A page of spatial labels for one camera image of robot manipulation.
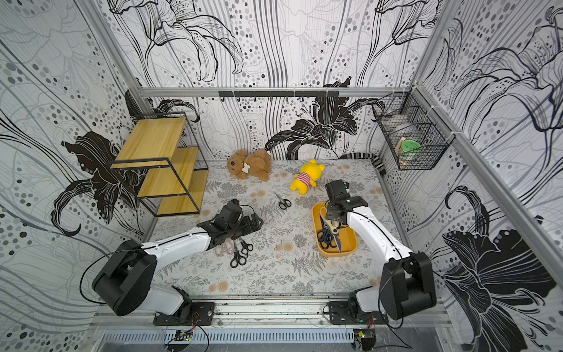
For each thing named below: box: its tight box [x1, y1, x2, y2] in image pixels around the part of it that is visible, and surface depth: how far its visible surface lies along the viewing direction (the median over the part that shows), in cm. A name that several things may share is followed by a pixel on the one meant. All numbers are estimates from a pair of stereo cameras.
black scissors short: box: [240, 240, 254, 259], surface depth 90 cm
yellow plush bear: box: [290, 159, 326, 196], surface depth 107 cm
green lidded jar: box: [400, 139, 423, 153], surface depth 81 cm
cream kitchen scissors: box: [319, 206, 342, 254], surface depth 83 cm
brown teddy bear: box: [227, 148, 272, 182], surface depth 110 cm
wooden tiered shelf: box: [109, 112, 209, 218], surface depth 88 cm
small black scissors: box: [274, 192, 292, 210], surface depth 103 cm
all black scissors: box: [317, 213, 338, 250], surface depth 90 cm
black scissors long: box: [230, 239, 248, 269], surface depth 87 cm
